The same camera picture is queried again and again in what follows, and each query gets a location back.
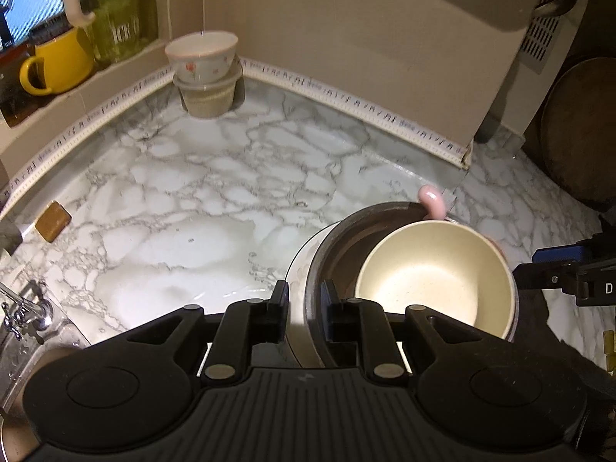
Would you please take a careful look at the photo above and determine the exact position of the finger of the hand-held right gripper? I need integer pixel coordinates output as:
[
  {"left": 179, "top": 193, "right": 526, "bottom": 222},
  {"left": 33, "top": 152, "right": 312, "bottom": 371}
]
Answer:
[
  {"left": 533, "top": 242, "right": 601, "bottom": 264},
  {"left": 512, "top": 259, "right": 584, "bottom": 295}
]

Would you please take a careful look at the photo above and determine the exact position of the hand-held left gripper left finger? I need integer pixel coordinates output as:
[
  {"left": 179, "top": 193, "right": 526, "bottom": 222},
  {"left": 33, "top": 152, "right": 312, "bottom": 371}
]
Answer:
[{"left": 126, "top": 279, "right": 290, "bottom": 381}]

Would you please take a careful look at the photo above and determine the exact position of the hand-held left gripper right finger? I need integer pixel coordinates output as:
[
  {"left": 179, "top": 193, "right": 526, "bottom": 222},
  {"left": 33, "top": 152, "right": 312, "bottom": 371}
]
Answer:
[{"left": 320, "top": 279, "right": 483, "bottom": 381}]

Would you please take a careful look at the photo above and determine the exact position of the large white plate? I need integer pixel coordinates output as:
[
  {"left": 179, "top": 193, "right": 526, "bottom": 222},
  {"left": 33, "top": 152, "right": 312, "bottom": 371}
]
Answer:
[{"left": 286, "top": 224, "right": 338, "bottom": 369}]

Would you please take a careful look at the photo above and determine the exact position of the steel mixing bowl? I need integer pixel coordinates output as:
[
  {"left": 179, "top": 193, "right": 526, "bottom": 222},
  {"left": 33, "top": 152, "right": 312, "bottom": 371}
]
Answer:
[{"left": 305, "top": 201, "right": 523, "bottom": 369}]

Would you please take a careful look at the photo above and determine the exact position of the round wooden cutting board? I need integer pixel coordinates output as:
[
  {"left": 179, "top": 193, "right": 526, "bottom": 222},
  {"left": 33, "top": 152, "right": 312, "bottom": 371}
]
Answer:
[{"left": 539, "top": 57, "right": 616, "bottom": 213}]

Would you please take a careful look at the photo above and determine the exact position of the metal vent grille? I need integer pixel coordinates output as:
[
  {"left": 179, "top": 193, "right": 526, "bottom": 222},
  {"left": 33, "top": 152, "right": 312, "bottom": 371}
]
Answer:
[{"left": 517, "top": 0, "right": 579, "bottom": 76}]

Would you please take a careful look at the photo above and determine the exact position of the patterned edge trim strip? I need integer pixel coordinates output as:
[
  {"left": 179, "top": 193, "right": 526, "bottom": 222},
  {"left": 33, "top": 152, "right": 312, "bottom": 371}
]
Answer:
[{"left": 0, "top": 58, "right": 470, "bottom": 205}]

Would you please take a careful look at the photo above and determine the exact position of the beige plastic container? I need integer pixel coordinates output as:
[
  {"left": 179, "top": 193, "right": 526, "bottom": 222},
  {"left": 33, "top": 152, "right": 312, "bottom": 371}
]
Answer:
[{"left": 173, "top": 65, "right": 244, "bottom": 119}]

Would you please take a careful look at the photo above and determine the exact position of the brown sponge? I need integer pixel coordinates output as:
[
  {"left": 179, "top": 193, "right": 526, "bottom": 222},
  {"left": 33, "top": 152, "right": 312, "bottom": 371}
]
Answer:
[{"left": 36, "top": 202, "right": 72, "bottom": 242}]

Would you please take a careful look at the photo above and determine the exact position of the steel ladle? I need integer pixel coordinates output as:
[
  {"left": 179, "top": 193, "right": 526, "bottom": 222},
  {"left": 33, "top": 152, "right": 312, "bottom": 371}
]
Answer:
[{"left": 532, "top": 0, "right": 578, "bottom": 18}]

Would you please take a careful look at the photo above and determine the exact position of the chrome faucet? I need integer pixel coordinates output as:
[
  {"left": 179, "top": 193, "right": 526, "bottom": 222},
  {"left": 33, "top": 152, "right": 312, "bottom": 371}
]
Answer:
[{"left": 0, "top": 279, "right": 55, "bottom": 343}]

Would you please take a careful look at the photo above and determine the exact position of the steel sink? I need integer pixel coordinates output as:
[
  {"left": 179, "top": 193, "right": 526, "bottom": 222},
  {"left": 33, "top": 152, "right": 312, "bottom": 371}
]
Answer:
[{"left": 0, "top": 318, "right": 92, "bottom": 462}]

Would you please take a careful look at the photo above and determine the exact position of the floral white bowl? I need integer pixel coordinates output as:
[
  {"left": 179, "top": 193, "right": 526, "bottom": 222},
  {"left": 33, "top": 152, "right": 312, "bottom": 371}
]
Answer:
[{"left": 165, "top": 30, "right": 240, "bottom": 82}]

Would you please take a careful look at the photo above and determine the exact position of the yellow mug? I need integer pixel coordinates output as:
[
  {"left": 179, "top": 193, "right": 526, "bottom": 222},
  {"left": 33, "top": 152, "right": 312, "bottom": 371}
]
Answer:
[{"left": 19, "top": 26, "right": 95, "bottom": 97}]

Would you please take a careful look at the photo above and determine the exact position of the green glass handled jar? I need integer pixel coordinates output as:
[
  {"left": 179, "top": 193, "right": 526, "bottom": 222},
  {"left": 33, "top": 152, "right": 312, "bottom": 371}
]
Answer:
[{"left": 62, "top": 0, "right": 161, "bottom": 67}]

